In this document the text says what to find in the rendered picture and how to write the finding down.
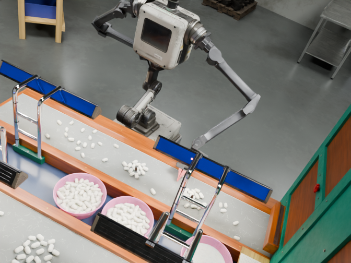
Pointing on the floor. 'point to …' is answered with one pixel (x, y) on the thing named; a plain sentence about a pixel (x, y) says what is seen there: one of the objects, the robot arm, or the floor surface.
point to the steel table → (329, 11)
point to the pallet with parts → (231, 6)
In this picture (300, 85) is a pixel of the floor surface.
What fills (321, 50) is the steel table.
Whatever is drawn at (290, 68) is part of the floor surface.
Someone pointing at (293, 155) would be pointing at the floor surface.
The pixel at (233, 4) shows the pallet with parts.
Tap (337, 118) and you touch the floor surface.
